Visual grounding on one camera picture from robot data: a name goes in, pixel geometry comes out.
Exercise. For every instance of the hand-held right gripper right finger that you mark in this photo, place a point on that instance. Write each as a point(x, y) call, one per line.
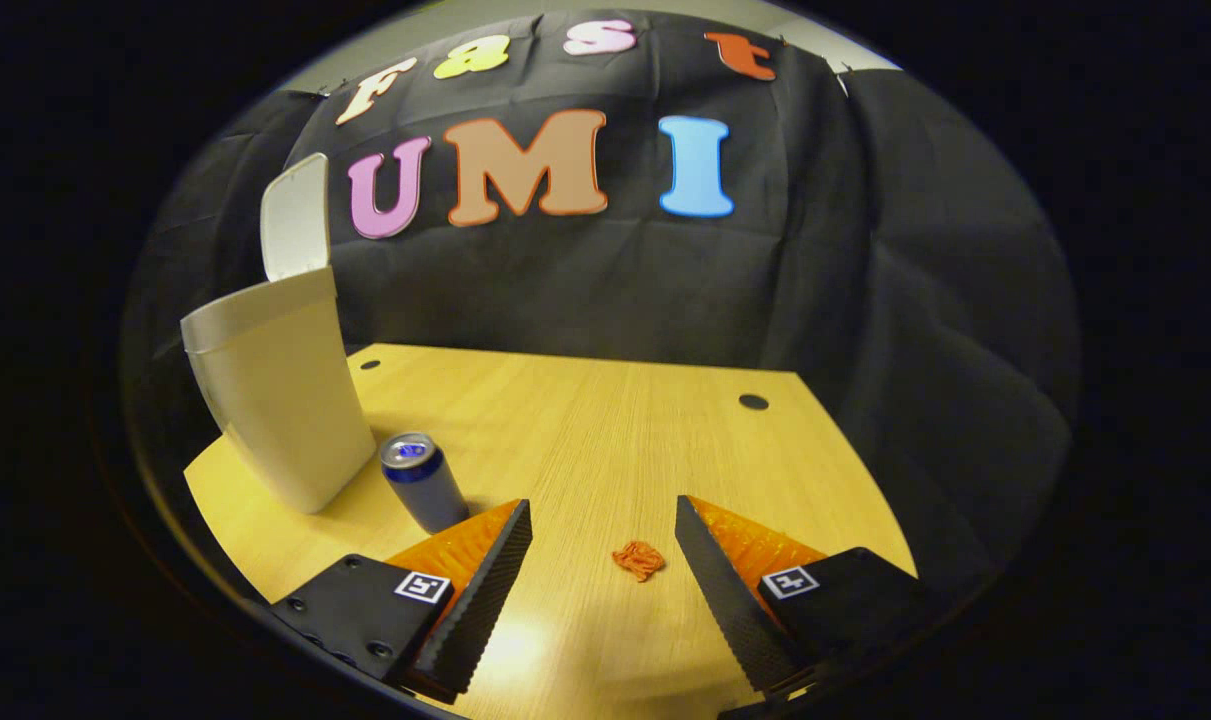
point(725, 600)

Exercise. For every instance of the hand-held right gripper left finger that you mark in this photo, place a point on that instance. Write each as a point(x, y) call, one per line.
point(480, 610)

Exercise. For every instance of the orange paper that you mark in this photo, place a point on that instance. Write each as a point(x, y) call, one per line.
point(638, 560)

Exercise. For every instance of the blue silver pop can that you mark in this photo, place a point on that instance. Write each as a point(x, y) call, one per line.
point(427, 490)

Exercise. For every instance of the white desktop garbage bin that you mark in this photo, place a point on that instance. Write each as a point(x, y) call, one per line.
point(285, 400)

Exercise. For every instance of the wooden desktop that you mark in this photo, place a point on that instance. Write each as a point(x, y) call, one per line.
point(605, 440)

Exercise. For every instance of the black backdrop cloth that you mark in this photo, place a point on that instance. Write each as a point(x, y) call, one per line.
point(765, 280)

